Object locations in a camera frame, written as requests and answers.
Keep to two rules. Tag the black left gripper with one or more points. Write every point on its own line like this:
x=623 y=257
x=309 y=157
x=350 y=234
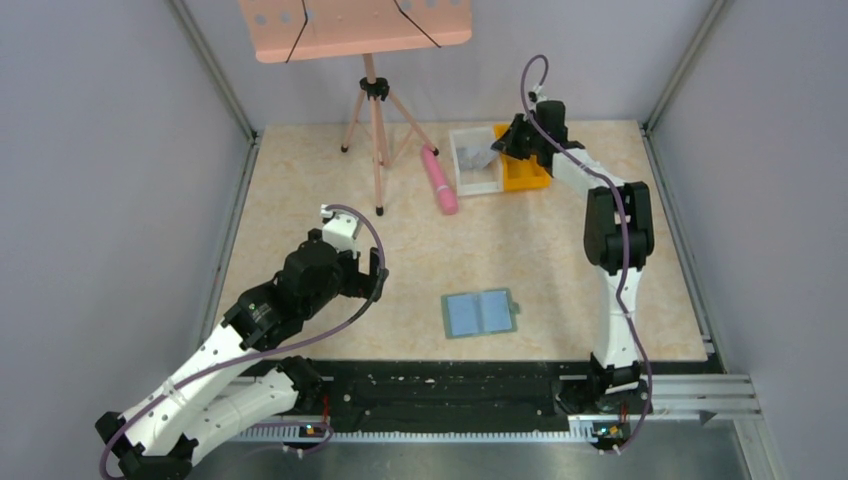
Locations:
x=365 y=282

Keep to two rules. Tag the green card holder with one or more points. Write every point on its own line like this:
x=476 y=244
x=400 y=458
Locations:
x=479 y=313

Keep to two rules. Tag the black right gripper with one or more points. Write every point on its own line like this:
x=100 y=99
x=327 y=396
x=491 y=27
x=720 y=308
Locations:
x=519 y=137

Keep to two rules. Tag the pink music stand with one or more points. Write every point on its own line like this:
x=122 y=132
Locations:
x=286 y=31

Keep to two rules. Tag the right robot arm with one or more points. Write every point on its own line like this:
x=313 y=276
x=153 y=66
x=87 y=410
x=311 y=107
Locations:
x=618 y=239

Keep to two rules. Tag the yellow plastic bin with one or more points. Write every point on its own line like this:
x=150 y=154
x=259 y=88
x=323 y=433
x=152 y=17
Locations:
x=522 y=175

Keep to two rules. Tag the pink cylindrical tube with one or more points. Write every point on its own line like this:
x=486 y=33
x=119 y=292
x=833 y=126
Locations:
x=444 y=195

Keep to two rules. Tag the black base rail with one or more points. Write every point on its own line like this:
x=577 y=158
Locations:
x=444 y=397

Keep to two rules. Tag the aluminium frame profile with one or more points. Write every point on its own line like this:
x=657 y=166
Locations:
x=698 y=398

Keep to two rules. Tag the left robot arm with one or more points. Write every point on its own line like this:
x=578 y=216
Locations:
x=246 y=370

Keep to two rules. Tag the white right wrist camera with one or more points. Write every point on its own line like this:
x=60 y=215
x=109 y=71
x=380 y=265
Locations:
x=536 y=95

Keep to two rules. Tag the white plastic bin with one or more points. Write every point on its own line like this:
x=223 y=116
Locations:
x=477 y=182

